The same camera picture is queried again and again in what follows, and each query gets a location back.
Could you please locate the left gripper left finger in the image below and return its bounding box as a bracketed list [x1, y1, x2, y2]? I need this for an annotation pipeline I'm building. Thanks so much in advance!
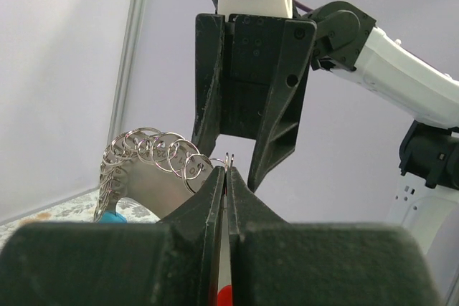
[1, 167, 225, 305]

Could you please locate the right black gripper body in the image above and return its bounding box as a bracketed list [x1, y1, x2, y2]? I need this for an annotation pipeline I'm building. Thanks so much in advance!
[219, 15, 286, 140]

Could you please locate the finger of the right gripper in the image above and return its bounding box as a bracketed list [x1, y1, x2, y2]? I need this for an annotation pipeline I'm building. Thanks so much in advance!
[191, 14, 224, 156]
[247, 19, 316, 191]

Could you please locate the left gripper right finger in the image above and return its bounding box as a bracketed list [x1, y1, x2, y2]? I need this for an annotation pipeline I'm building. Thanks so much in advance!
[227, 168, 441, 305]

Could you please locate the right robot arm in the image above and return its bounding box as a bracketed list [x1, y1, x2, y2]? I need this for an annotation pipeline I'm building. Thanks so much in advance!
[191, 0, 458, 252]

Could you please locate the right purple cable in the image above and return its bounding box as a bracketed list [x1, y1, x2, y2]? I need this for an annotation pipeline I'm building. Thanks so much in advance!
[293, 0, 315, 14]

